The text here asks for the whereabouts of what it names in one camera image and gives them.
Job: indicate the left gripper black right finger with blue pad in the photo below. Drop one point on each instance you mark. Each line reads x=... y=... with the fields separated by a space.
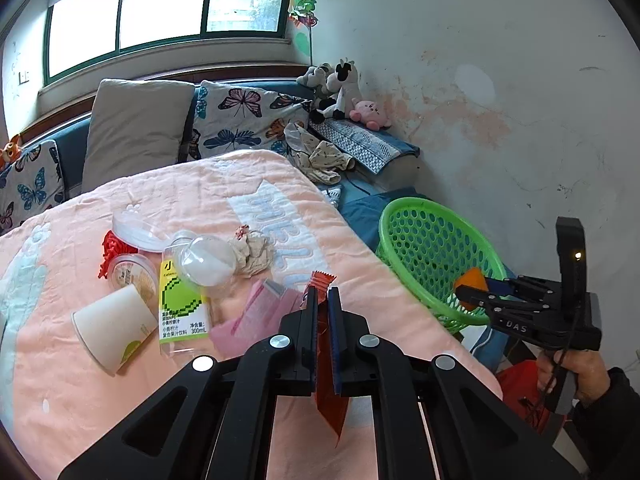
x=433 y=419

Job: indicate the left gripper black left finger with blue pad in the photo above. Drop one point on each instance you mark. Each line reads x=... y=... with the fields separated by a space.
x=211 y=420

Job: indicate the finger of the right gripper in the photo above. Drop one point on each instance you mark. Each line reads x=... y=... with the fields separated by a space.
x=523 y=288
x=502 y=312

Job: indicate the orange peel piece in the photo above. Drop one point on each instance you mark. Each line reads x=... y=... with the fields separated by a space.
x=472 y=279

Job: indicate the orange snack wrapper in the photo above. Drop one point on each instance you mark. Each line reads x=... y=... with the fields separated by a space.
x=331 y=406

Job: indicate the person's right hand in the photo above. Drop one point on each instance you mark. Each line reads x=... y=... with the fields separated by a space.
x=588 y=366

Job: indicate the green plastic basket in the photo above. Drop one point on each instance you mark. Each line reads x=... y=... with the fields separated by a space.
x=428 y=246

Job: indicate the pink blanket table cover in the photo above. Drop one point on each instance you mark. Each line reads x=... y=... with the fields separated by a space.
x=55 y=399

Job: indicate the white paper cup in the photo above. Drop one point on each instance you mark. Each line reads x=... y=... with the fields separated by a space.
x=113 y=327

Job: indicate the green label juice bottle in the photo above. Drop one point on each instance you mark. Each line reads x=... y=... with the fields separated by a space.
x=183 y=312

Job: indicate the pink snack bag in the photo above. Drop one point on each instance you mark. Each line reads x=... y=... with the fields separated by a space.
x=267 y=304

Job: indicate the blue sofa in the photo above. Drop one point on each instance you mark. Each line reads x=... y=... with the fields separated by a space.
x=361 y=209

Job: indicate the round pudding cup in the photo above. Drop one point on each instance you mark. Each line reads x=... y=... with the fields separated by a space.
x=137 y=270

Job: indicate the patterned blue white cloth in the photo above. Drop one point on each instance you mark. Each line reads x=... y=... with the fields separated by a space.
x=374 y=150

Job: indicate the clear dome lid cup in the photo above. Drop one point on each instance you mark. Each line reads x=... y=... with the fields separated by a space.
x=206 y=261

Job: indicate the beige crumpled cloth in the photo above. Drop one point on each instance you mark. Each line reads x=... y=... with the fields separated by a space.
x=253 y=251

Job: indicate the red knitted net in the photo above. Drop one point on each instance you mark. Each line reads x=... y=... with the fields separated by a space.
x=113 y=247

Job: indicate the patterned beige clothes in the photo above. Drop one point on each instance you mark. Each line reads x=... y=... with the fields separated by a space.
x=319 y=160

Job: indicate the clear plastic lid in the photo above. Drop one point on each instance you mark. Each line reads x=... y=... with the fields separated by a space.
x=131 y=228

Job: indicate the pink plush toy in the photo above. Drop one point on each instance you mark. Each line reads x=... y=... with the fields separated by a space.
x=369 y=114

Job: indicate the cow plush toy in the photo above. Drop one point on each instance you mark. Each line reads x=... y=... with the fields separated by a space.
x=342 y=89

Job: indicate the grey plush toy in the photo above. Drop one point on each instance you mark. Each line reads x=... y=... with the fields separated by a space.
x=315 y=76

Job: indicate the butterfly cushion left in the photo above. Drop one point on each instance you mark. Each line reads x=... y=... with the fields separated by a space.
x=31 y=185

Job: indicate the butterfly cushion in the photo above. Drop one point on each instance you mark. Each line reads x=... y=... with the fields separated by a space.
x=227 y=117
x=31 y=185

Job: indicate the butterfly cushion right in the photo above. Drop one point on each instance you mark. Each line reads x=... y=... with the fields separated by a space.
x=227 y=117

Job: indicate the grey pillow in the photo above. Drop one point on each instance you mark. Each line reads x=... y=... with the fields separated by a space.
x=135 y=126

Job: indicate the orange fox plush toy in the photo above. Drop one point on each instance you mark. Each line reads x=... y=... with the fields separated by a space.
x=11 y=152

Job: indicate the colourful pinwheel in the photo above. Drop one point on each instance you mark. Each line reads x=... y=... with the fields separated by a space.
x=302 y=14

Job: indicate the window with green frame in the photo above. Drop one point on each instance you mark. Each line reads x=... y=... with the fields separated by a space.
x=81 y=33

